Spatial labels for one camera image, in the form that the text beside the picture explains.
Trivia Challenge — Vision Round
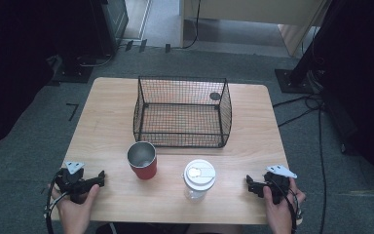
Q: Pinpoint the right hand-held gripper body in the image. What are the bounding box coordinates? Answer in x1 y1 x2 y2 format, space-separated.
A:
263 164 298 206

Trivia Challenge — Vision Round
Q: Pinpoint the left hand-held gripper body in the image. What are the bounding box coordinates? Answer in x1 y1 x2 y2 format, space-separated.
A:
56 161 92 205

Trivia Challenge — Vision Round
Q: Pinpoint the red cup with steel inside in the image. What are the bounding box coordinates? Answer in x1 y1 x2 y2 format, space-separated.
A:
127 140 159 181

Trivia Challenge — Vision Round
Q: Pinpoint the clear bottle with white lid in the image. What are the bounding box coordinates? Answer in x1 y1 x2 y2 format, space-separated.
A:
182 158 217 203

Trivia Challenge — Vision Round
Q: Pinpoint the black wire mesh basket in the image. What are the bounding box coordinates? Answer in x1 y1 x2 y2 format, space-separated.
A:
132 75 234 149

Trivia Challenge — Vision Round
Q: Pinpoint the person's right hand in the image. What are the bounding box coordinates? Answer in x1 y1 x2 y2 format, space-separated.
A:
262 177 307 229

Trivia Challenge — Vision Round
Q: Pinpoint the person's left hand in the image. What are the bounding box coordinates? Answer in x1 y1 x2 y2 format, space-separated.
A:
51 183 101 226

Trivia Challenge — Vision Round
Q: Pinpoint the black stand with square base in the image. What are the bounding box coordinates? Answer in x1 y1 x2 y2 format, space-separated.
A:
274 0 339 95

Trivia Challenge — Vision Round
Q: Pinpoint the dark curtain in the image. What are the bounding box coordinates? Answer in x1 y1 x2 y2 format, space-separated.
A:
311 0 374 199
0 0 94 154

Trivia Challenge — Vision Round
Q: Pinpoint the black cabinet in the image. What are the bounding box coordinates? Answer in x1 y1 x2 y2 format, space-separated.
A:
89 0 130 57

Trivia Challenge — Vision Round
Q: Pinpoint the beige furniture panel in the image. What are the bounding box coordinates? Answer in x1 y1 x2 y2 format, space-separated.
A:
179 0 333 59

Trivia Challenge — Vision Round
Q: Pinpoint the right hand-held gripper cable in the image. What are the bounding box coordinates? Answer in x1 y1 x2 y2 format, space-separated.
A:
271 179 303 234

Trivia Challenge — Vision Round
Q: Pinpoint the hand-held gripper cable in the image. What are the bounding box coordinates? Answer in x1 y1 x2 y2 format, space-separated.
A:
271 179 303 234
43 169 70 234

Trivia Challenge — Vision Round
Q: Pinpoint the left hand-held gripper cable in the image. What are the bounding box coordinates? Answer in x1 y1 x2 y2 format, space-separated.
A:
43 169 70 234

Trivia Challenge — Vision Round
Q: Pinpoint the black stand base plate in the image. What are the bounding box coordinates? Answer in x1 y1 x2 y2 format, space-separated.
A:
52 54 94 84

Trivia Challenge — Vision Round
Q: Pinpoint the thin black floor cable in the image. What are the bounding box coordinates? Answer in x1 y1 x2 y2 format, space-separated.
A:
78 42 129 68

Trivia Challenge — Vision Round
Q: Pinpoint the black hanging cable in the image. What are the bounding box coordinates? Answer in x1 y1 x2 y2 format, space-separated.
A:
171 0 203 51

